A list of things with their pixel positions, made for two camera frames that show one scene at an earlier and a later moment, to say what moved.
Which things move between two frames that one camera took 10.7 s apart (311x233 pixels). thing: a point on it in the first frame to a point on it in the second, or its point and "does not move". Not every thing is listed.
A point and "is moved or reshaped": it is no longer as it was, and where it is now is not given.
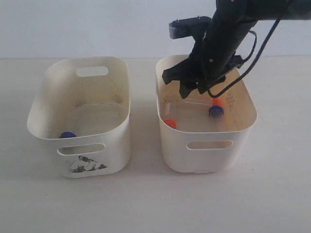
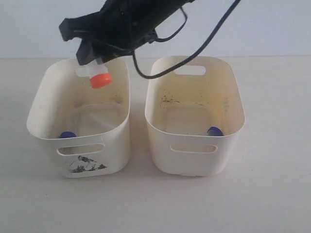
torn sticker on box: (84, 163) does not move
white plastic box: (81, 106) does not move
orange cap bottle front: (170, 113) to (93, 123)
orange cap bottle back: (216, 101) to (99, 76)
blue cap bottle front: (67, 135) does not move
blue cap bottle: (215, 112) to (214, 131)
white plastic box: (202, 133) is moved or reshaped
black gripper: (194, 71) to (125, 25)
